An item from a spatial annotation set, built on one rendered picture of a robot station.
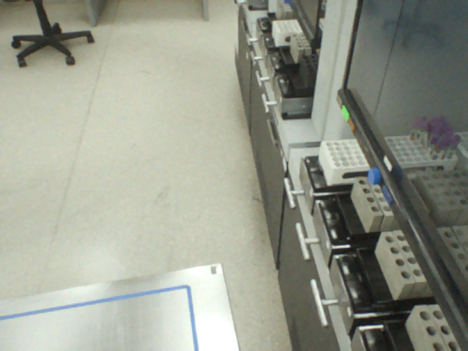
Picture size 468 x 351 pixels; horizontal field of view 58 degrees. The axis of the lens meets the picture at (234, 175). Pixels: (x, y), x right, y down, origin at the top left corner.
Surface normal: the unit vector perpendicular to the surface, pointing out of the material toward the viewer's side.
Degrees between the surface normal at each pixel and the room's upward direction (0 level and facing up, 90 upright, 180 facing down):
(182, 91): 0
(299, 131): 0
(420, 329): 90
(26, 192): 0
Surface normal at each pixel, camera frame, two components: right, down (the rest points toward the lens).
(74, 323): -0.01, -0.73
